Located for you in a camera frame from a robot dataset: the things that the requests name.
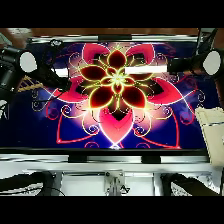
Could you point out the white T-shirt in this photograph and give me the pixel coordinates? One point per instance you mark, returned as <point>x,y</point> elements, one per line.
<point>213,133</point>

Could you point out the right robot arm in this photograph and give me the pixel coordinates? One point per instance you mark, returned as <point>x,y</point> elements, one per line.
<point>200,63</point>

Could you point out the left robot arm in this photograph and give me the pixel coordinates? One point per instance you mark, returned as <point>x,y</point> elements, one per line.
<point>13,66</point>

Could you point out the silver frame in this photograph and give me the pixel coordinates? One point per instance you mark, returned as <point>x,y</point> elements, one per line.
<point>100,159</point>

